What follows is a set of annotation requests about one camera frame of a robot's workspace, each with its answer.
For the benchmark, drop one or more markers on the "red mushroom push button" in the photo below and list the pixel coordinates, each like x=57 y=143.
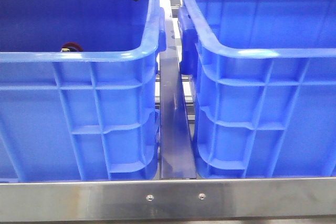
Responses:
x=71 y=47

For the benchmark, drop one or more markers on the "left blue plastic crate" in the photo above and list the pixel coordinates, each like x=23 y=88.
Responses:
x=79 y=116

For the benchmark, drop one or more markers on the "blue plastic crate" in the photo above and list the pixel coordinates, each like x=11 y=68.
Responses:
x=79 y=116
x=263 y=83

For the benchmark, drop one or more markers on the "right blue plastic crate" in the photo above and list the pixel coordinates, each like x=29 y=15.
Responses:
x=263 y=83

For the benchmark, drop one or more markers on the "dark blue divider rail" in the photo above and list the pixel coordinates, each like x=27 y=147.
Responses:
x=177 y=158

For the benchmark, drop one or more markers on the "left rail screw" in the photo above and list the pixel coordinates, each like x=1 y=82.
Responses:
x=149 y=197

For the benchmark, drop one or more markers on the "rail screw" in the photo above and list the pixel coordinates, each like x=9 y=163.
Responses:
x=149 y=197
x=202 y=196

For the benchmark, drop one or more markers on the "right rail screw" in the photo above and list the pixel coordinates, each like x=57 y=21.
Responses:
x=202 y=196

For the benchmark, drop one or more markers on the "stainless steel front rail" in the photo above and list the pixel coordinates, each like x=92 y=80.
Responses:
x=173 y=200

